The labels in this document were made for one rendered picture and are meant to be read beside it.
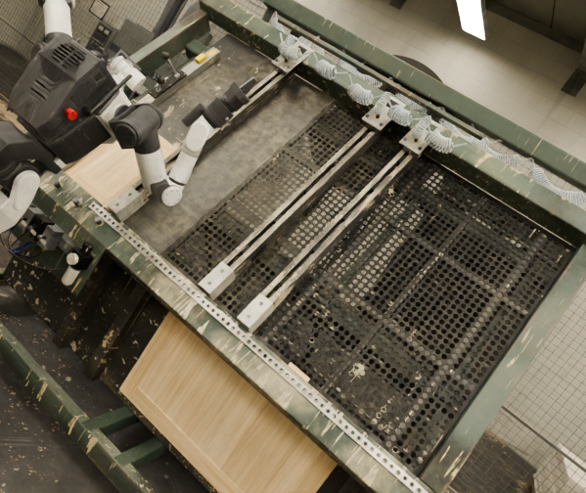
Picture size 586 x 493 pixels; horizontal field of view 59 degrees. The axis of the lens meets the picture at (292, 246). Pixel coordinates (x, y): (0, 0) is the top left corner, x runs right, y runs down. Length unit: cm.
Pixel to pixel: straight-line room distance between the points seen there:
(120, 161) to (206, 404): 109
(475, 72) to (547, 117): 103
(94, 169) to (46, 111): 65
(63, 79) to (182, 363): 116
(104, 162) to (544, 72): 573
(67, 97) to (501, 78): 599
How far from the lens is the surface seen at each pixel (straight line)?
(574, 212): 228
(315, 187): 212
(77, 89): 179
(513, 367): 196
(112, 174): 236
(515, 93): 708
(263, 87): 251
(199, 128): 188
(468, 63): 727
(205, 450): 226
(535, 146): 276
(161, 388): 231
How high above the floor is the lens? 155
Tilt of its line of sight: 10 degrees down
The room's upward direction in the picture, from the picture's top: 34 degrees clockwise
